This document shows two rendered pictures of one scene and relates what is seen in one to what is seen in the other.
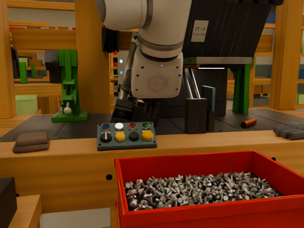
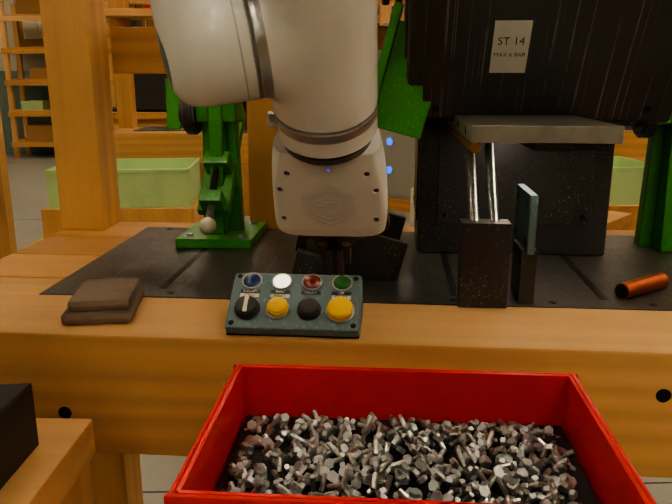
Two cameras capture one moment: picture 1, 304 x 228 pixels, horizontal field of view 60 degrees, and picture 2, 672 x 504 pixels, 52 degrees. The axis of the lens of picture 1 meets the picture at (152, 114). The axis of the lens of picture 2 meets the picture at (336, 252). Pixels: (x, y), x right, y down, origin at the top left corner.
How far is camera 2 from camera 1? 19 cm
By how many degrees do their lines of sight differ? 15
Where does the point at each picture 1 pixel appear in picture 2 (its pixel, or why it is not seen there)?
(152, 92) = (320, 223)
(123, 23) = (209, 97)
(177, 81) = (372, 202)
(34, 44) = (158, 61)
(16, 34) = (120, 40)
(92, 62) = not seen: hidden behind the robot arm
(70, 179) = (169, 391)
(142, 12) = (246, 74)
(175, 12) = (326, 69)
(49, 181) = (128, 389)
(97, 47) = not seen: hidden behind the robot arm
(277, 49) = not seen: outside the picture
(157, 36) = (299, 115)
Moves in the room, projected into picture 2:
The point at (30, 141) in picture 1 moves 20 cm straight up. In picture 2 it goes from (96, 303) to (80, 128)
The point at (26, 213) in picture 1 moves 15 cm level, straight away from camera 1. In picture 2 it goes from (51, 455) to (75, 385)
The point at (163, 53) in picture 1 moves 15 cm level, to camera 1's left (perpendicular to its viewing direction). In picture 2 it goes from (319, 148) to (144, 144)
